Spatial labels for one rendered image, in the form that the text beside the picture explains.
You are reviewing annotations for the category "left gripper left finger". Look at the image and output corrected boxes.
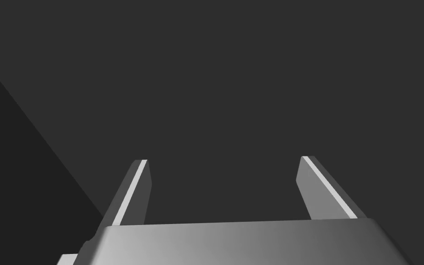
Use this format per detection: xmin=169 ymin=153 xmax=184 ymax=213
xmin=101 ymin=159 xmax=152 ymax=227

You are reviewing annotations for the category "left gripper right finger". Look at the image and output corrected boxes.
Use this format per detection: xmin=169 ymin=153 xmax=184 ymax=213
xmin=295 ymin=156 xmax=367 ymax=221

